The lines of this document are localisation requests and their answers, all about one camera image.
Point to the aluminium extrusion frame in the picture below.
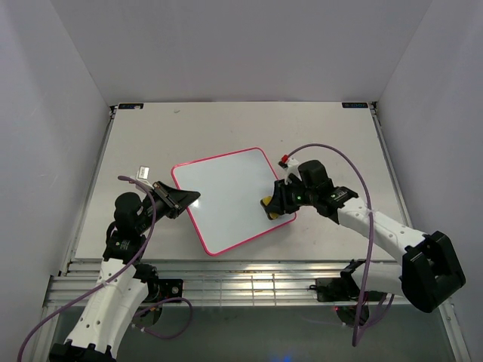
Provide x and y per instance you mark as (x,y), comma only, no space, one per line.
(275,269)

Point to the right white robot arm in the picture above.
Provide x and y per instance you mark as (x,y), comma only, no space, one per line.
(426,270)

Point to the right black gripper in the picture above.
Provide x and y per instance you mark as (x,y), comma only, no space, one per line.
(280,202)

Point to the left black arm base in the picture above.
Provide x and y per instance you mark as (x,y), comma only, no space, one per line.
(166,290)

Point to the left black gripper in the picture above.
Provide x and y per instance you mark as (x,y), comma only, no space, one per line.
(176,200)

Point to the left blue corner label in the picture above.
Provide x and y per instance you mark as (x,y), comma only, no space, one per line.
(134,106)

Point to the pink framed whiteboard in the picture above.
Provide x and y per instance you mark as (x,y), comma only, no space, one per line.
(228,213)

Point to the blue corner label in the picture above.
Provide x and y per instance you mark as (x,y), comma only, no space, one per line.
(355,105)
(134,106)

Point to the right blue corner label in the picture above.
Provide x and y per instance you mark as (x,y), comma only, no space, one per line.
(355,105)

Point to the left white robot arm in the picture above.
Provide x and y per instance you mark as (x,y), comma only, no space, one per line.
(124,282)

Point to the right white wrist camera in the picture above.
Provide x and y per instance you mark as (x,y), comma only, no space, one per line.
(290,166)

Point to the yellow bone-shaped eraser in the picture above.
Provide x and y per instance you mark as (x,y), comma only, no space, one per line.
(271,210)

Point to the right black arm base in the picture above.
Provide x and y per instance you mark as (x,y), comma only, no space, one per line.
(340,289)

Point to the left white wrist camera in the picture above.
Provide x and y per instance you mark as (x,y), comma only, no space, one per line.
(142,176)

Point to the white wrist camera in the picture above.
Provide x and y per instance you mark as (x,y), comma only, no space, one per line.
(290,166)
(142,176)

